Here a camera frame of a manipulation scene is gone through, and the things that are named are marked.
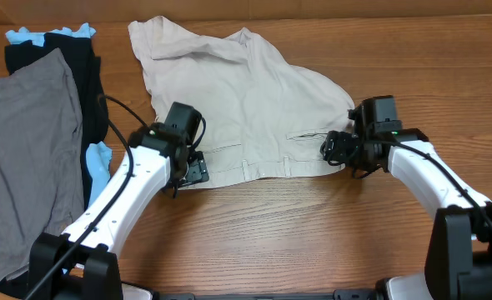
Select beige cotton shorts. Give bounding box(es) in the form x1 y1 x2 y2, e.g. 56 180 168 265
128 16 354 188

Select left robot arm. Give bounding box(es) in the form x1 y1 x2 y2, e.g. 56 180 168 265
26 102 209 300

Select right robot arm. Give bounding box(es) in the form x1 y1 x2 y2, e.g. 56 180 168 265
320 96 492 300

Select light blue garment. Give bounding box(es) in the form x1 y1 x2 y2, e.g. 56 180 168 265
5 23 112 207

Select black garment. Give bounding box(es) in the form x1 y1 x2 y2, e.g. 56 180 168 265
0 33 108 297

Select grey garment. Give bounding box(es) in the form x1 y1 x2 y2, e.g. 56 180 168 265
0 49 84 282

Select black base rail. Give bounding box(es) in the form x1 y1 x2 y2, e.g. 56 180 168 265
153 288 384 300

